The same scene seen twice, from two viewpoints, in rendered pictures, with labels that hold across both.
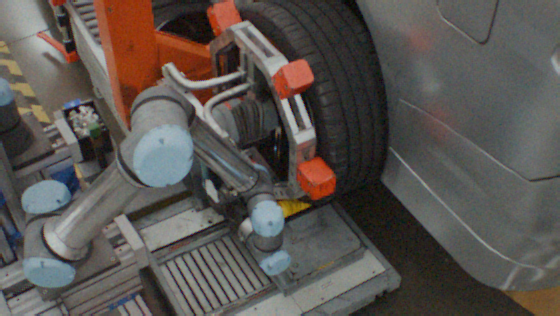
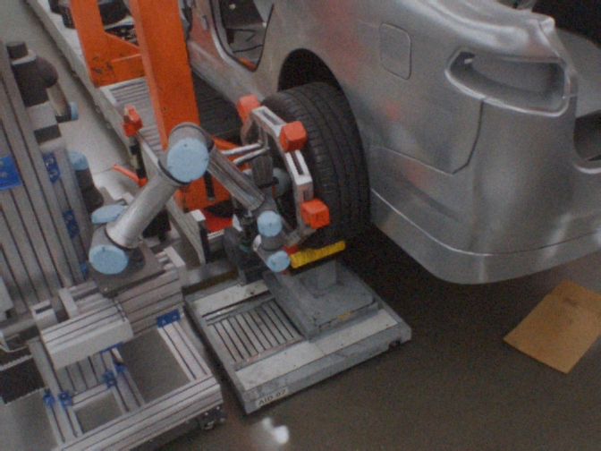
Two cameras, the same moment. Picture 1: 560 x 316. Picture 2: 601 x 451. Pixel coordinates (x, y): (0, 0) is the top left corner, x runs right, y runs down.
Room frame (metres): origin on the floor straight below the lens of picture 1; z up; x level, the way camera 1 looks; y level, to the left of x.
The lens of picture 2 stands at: (-0.76, -0.28, 2.15)
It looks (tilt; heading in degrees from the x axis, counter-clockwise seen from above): 34 degrees down; 7
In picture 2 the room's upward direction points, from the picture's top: 5 degrees counter-clockwise
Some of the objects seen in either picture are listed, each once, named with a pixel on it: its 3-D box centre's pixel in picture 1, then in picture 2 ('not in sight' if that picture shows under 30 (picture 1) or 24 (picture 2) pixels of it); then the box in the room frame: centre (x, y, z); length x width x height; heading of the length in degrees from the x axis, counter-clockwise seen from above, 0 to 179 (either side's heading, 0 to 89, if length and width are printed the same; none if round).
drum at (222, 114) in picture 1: (238, 122); (260, 183); (1.45, 0.13, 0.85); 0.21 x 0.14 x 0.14; 121
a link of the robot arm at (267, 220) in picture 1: (266, 220); (269, 228); (0.99, 0.03, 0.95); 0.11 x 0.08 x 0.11; 13
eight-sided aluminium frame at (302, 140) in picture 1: (258, 114); (276, 178); (1.49, 0.07, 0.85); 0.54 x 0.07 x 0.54; 31
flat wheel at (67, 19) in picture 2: not in sight; (92, 9); (5.99, 2.49, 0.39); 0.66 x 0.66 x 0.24
